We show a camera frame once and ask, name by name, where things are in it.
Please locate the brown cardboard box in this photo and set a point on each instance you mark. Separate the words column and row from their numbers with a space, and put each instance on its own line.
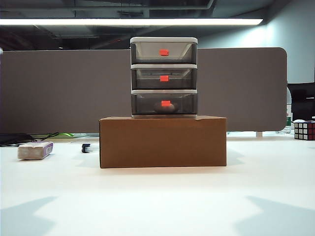
column 162, row 143

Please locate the small black clip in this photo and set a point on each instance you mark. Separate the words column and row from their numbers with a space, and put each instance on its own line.
column 85, row 147

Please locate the grey-brown desk partition panel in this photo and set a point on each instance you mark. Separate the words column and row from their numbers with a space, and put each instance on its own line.
column 73, row 91

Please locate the small green object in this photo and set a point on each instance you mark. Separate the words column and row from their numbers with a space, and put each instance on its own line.
column 67, row 134

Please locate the long ceiling light strip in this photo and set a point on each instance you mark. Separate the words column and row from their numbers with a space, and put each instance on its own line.
column 123, row 21

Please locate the white partition foot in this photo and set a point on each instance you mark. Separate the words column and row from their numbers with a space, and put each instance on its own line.
column 259, row 134

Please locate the white block purple label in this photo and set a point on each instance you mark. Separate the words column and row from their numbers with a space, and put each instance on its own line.
column 34, row 150

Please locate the clear water bottle green label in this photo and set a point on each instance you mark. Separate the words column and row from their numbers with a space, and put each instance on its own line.
column 289, row 120

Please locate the black office chair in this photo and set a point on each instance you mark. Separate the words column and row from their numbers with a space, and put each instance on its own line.
column 302, row 98

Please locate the Rubik's cube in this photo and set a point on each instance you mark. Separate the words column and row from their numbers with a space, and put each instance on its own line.
column 305, row 130

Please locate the white plastic drawer cabinet frame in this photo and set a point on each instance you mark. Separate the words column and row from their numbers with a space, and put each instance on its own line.
column 163, row 67

